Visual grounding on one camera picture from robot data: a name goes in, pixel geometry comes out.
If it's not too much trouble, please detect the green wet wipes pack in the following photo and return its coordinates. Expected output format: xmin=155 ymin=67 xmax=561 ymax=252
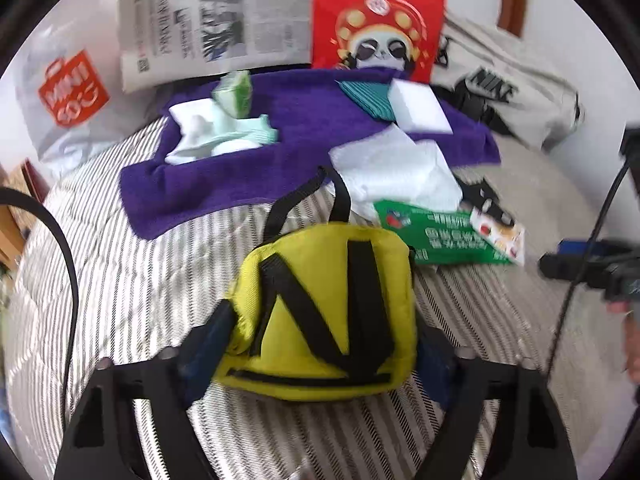
xmin=374 ymin=200 xmax=510 ymax=266

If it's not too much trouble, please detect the white paper towel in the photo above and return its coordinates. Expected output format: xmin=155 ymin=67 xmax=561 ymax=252
xmin=329 ymin=125 xmax=462 ymax=220

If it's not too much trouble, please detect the teal cloth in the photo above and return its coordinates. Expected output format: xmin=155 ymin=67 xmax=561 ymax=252
xmin=337 ymin=80 xmax=396 ymax=122

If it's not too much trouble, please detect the newspaper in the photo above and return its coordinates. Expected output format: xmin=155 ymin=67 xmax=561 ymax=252
xmin=118 ymin=0 xmax=311 ymax=93

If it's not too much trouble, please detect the wooden furniture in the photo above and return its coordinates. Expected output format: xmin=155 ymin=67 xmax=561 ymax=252
xmin=1 ymin=158 xmax=50 ymax=271

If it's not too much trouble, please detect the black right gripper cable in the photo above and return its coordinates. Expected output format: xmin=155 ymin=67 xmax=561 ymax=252
xmin=543 ymin=164 xmax=632 ymax=380

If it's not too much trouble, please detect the purple towel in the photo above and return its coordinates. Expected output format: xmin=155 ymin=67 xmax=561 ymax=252
xmin=119 ymin=67 xmax=502 ymax=241

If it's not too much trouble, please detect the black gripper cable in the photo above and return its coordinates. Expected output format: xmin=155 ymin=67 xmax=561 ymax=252
xmin=543 ymin=164 xmax=632 ymax=380
xmin=0 ymin=186 xmax=82 ymax=430

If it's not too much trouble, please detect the white Nike bag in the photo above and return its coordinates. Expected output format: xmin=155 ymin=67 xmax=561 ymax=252
xmin=431 ymin=12 xmax=585 ymax=152

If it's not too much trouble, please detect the red panda paper bag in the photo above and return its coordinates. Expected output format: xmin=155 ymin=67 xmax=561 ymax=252
xmin=311 ymin=0 xmax=446 ymax=82

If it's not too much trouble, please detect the black watch strap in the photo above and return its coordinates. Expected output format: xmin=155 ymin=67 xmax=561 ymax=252
xmin=454 ymin=173 xmax=516 ymax=229

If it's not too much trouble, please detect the mint white sock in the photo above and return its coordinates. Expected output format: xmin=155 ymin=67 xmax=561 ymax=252
xmin=165 ymin=99 xmax=279 ymax=166

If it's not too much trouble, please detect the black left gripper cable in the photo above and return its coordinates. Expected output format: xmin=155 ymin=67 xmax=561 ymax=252
xmin=0 ymin=186 xmax=82 ymax=430

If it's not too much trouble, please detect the white sponge block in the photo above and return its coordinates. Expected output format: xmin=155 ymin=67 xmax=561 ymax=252
xmin=387 ymin=79 xmax=452 ymax=134

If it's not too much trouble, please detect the person's right hand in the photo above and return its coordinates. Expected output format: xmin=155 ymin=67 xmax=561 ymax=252
xmin=608 ymin=302 xmax=640 ymax=384

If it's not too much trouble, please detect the green tissue pack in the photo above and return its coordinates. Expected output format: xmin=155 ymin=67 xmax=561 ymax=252
xmin=212 ymin=70 xmax=253 ymax=119

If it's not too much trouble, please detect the yellow black pouch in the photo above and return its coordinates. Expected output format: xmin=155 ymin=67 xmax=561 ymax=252
xmin=213 ymin=167 xmax=416 ymax=402

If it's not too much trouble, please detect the white Miniso plastic bag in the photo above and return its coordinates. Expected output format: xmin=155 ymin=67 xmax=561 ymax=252
xmin=15 ymin=21 xmax=156 ymax=179

